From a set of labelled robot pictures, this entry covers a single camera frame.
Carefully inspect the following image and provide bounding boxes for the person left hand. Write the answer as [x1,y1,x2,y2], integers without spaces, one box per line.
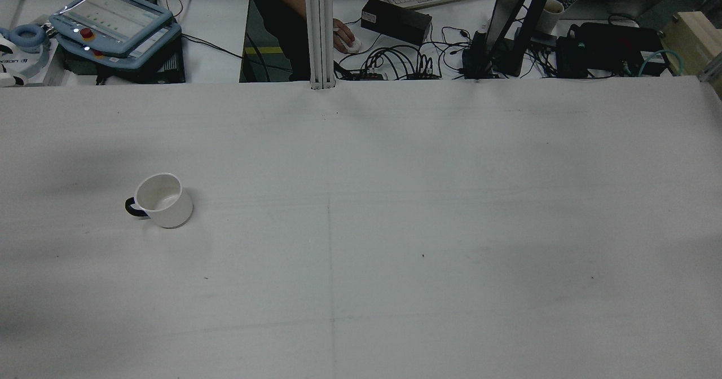
[333,18,357,52]

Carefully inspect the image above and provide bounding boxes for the white paper cup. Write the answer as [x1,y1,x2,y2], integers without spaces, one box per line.
[535,0,565,36]

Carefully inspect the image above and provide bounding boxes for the black box with label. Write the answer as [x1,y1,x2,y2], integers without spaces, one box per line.
[360,0,433,46]

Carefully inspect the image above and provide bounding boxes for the black computer monitor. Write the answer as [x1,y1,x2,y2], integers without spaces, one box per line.
[463,0,559,79]

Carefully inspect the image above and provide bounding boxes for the person in black clothes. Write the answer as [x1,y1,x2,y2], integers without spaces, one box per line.
[248,0,312,82]

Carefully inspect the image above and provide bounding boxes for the grey laptop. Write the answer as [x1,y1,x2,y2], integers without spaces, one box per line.
[554,0,685,21]

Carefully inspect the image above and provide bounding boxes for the black bag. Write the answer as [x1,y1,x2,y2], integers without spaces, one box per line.
[556,22,667,79]

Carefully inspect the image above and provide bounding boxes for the grey blue teach pendant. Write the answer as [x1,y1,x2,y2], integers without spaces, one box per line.
[56,23,182,70]
[49,0,174,42]

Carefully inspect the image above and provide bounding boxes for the black controller box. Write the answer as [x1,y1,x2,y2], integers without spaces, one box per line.
[61,35,187,85]

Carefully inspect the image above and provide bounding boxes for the wooden box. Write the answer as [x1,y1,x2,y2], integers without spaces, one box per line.
[660,11,722,98]

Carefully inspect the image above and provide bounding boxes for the white printed box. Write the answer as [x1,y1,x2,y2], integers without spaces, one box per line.
[0,35,57,88]

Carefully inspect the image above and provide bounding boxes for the aluminium extrusion post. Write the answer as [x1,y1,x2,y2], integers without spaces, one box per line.
[303,0,337,90]

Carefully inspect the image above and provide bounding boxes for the black cable tangle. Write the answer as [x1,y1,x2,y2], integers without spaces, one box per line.
[336,27,488,81]

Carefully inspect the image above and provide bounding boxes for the black pendant cable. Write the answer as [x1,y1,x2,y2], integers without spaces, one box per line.
[180,32,308,74]

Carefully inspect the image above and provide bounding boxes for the teal cable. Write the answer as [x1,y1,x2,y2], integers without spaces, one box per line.
[637,49,684,78]

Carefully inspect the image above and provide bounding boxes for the white mug black handle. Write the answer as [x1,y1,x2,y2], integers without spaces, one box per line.
[125,173,194,229]

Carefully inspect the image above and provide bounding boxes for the light blue ring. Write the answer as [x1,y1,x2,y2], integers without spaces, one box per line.
[10,24,50,50]

